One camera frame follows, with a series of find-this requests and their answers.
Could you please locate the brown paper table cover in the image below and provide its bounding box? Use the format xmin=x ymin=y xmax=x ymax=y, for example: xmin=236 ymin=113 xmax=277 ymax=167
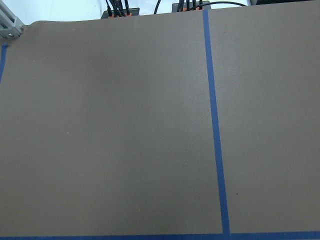
xmin=0 ymin=0 xmax=320 ymax=240

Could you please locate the left orange connector board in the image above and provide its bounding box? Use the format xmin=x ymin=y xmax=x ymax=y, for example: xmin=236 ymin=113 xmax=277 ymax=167
xmin=101 ymin=7 xmax=140 ymax=19

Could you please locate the orange connector board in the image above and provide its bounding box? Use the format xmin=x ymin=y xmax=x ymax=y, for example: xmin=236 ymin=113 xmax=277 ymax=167
xmin=171 ymin=0 xmax=212 ymax=13
xmin=101 ymin=7 xmax=140 ymax=19

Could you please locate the right orange connector board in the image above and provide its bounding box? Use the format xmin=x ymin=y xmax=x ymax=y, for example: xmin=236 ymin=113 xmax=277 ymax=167
xmin=171 ymin=0 xmax=212 ymax=13

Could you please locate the aluminium frame post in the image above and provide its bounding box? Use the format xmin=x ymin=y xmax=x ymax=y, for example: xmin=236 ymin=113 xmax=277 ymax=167
xmin=0 ymin=0 xmax=25 ymax=40

